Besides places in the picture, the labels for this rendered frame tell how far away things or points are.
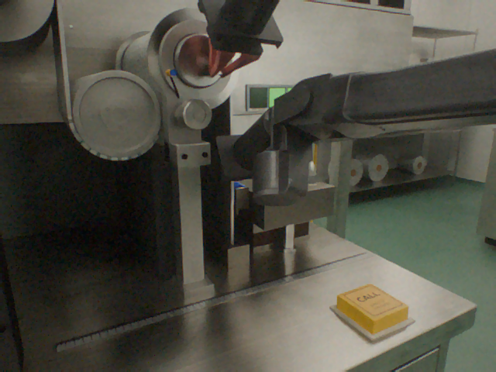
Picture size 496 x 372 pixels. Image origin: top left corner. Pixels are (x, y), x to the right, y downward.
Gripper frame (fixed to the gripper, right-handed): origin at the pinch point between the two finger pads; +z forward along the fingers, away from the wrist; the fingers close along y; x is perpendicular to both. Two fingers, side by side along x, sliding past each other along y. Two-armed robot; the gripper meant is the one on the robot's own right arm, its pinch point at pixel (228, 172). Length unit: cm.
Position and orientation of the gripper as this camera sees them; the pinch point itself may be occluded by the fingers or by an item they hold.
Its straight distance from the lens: 64.1
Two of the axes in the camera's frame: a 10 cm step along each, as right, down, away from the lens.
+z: -4.1, 2.8, 8.6
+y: 8.8, -1.3, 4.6
